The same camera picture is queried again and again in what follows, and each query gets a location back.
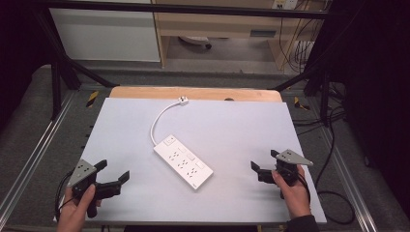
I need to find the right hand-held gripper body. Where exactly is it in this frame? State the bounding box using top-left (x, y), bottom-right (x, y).
top-left (257, 148), bottom-right (314, 200)

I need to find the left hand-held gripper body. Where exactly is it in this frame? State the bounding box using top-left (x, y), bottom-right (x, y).
top-left (66, 159), bottom-right (123, 218)

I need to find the person's right hand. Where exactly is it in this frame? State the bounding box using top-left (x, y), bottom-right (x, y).
top-left (271, 164), bottom-right (312, 220)

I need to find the person's left hand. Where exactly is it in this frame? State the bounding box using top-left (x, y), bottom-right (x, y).
top-left (56, 184), bottom-right (103, 232)

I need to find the white board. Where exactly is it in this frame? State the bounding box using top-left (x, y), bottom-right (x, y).
top-left (52, 97), bottom-right (328, 226)

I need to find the white power strip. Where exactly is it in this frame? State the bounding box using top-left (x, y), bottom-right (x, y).
top-left (153, 133), bottom-right (215, 190)

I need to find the wooden table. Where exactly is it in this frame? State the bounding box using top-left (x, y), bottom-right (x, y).
top-left (108, 85), bottom-right (283, 103)

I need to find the white cabinet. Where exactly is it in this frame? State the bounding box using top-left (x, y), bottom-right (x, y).
top-left (48, 0), bottom-right (161, 63)

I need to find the wooden desk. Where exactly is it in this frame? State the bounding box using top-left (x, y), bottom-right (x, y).
top-left (151, 0), bottom-right (333, 71)

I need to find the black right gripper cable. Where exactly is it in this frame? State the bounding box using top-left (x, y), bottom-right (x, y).
top-left (296, 171), bottom-right (312, 205)

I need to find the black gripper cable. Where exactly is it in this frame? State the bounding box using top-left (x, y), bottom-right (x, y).
top-left (54, 169), bottom-right (77, 222)
top-left (296, 171), bottom-right (312, 205)

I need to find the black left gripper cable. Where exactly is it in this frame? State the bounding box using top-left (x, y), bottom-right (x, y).
top-left (54, 169), bottom-right (77, 222)

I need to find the long black floor cable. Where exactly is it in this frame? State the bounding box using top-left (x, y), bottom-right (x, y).
top-left (313, 104), bottom-right (357, 226)

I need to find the aluminium rail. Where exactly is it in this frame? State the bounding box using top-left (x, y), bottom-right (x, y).
top-left (317, 124), bottom-right (379, 232)
top-left (0, 91), bottom-right (78, 220)

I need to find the white power strip cable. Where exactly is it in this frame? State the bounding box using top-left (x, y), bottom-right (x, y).
top-left (149, 101), bottom-right (182, 147)

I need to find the black metal frame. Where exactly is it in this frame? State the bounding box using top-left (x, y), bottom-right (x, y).
top-left (30, 0), bottom-right (342, 121)

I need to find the bundle of hanging cables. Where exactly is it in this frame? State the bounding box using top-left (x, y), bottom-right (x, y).
top-left (278, 0), bottom-right (333, 74)

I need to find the white wall socket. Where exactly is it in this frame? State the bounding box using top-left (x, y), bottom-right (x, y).
top-left (271, 0), bottom-right (299, 11)

